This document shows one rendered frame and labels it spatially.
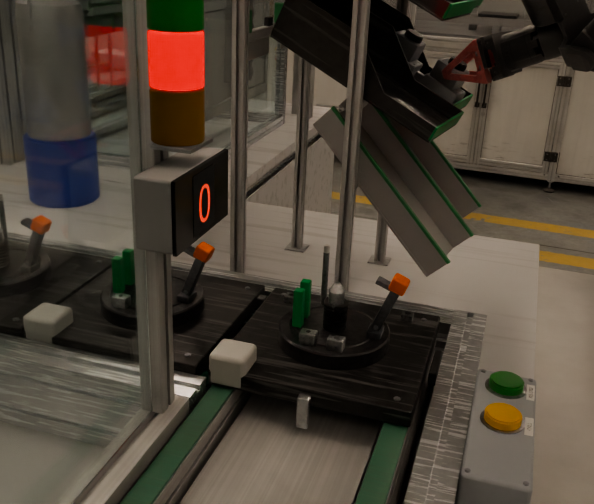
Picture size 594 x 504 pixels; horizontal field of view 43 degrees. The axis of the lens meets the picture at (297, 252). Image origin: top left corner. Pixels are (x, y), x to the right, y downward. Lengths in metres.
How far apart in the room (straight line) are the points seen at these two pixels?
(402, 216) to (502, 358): 0.27
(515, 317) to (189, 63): 0.82
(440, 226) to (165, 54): 0.66
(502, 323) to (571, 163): 3.76
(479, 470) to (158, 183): 0.42
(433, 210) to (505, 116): 3.76
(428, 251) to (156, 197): 0.53
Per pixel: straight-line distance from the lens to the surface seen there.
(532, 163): 5.01
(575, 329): 1.33
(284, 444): 0.86
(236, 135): 1.11
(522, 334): 1.27
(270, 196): 2.15
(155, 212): 0.67
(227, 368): 0.87
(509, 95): 4.93
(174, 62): 0.67
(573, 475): 0.99
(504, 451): 0.82
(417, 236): 1.09
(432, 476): 0.78
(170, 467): 0.78
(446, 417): 0.87
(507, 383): 0.91
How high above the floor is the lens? 1.44
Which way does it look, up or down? 23 degrees down
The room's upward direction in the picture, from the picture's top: 3 degrees clockwise
